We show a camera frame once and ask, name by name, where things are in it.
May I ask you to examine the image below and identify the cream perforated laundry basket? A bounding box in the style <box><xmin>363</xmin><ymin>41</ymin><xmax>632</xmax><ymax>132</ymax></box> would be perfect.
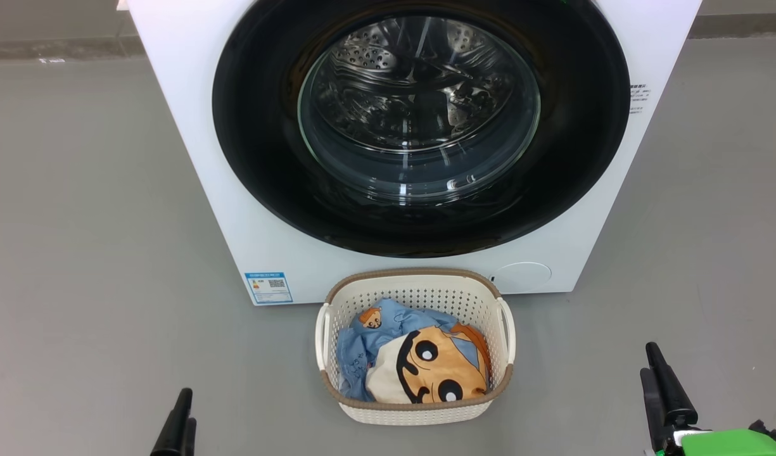
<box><xmin>315</xmin><ymin>268</ymin><xmax>516</xmax><ymax>425</ymax></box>

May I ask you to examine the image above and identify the blue cartoon print garment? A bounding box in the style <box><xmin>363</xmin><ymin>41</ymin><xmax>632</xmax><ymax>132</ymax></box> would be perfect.
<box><xmin>336</xmin><ymin>298</ymin><xmax>483</xmax><ymax>403</ymax></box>

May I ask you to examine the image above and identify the round white filter cover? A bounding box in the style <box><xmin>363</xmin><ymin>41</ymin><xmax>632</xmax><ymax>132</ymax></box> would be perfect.
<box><xmin>492</xmin><ymin>262</ymin><xmax>552</xmax><ymax>293</ymax></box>

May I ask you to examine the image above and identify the black glass washer door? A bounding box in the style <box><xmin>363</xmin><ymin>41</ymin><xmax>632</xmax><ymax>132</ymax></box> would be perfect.
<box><xmin>212</xmin><ymin>0</ymin><xmax>631</xmax><ymax>258</ymax></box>

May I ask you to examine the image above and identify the cream cartoon face garment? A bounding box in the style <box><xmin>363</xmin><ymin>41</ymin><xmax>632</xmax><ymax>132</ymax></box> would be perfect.
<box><xmin>366</xmin><ymin>323</ymin><xmax>492</xmax><ymax>405</ymax></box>

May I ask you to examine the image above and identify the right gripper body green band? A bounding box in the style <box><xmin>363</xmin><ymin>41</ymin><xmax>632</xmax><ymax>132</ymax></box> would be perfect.
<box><xmin>654</xmin><ymin>419</ymin><xmax>776</xmax><ymax>456</ymax></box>

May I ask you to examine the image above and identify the stainless steel washing machine drum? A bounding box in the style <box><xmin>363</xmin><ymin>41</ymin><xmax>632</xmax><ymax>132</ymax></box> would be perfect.
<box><xmin>299</xmin><ymin>16</ymin><xmax>540</xmax><ymax>203</ymax></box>

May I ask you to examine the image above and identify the white washing machine body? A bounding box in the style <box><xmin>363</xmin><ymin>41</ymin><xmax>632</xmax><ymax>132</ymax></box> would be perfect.
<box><xmin>127</xmin><ymin>0</ymin><xmax>703</xmax><ymax>307</ymax></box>

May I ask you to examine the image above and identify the blue energy label sticker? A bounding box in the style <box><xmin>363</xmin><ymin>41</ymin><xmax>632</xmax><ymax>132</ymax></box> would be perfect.
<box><xmin>245</xmin><ymin>272</ymin><xmax>294</xmax><ymax>305</ymax></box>

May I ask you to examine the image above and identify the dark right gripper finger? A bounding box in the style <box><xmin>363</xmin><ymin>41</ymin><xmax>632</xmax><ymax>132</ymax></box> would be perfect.
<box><xmin>640</xmin><ymin>367</ymin><xmax>668</xmax><ymax>452</ymax></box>
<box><xmin>646</xmin><ymin>342</ymin><xmax>699</xmax><ymax>428</ymax></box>

